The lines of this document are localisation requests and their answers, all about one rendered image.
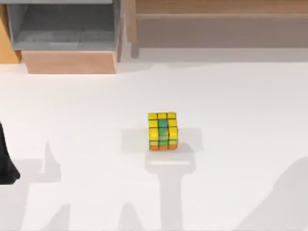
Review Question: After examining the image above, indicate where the yellow and green puzzle cube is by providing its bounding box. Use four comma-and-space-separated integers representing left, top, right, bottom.
147, 112, 180, 152

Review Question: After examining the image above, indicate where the pale wooden drawer front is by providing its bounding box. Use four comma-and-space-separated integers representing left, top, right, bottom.
21, 50, 118, 74

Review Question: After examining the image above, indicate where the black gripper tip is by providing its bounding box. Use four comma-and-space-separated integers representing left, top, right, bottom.
0, 122, 21, 186

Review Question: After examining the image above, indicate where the wooden cupboard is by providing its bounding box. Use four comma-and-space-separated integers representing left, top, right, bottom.
0, 3, 23, 64

